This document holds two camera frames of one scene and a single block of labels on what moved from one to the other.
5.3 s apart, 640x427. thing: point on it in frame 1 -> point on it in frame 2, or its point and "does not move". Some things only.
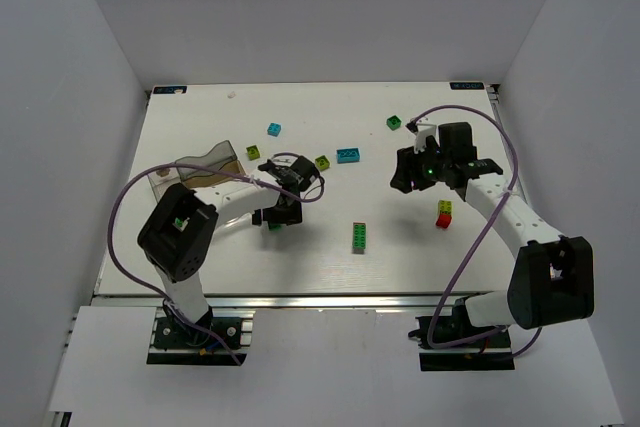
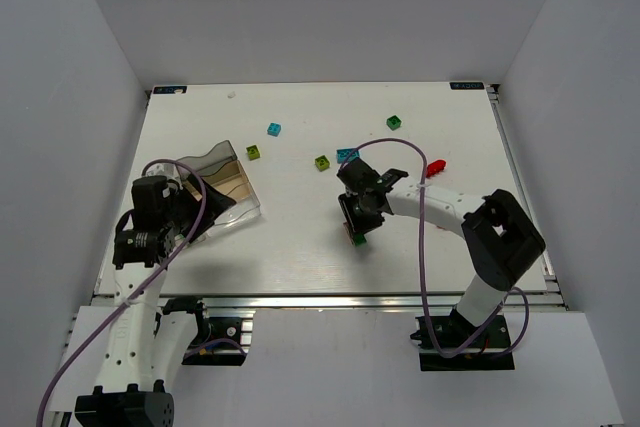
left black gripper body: x=279 y=215 -> x=198 y=206
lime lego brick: x=253 y=152 does not move
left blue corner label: x=169 y=89 does not move
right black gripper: x=413 y=170 -> x=360 y=212
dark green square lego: x=393 y=122 does not move
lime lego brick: x=322 y=162 does not move
